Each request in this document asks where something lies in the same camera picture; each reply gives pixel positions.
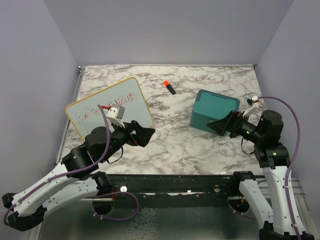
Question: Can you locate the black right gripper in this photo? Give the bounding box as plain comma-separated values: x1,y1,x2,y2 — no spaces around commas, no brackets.
207,108,265,143

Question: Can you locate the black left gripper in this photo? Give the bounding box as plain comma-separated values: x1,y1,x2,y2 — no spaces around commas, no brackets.
100,118,156,163

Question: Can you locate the teal medicine box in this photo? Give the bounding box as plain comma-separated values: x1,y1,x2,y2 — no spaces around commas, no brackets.
189,89,240,135

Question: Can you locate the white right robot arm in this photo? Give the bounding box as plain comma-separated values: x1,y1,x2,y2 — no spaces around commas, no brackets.
207,110,315,240

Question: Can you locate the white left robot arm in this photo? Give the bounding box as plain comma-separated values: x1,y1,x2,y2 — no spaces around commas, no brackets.
2,120,156,232

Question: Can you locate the yellow framed whiteboard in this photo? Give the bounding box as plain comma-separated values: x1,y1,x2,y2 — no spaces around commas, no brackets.
65,77,154,140

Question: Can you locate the orange black highlighter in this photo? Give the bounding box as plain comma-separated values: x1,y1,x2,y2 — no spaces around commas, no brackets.
163,80,176,95

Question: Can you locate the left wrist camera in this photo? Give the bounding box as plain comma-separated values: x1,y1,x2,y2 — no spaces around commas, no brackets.
102,104,125,128

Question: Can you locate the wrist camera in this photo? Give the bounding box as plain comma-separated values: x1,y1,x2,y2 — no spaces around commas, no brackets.
102,104,125,128
242,95,260,118

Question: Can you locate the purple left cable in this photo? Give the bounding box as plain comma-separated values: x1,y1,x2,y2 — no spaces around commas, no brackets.
3,104,112,226

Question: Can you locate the purple cable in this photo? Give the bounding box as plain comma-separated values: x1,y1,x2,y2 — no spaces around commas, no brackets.
228,96,305,240
3,104,112,226

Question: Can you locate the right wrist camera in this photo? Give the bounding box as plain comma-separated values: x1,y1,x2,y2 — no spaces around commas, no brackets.
242,95,260,118

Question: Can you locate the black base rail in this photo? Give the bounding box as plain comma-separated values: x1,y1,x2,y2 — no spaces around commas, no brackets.
74,173,266,208

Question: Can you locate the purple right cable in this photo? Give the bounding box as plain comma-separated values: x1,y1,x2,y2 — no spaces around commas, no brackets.
228,96,305,240

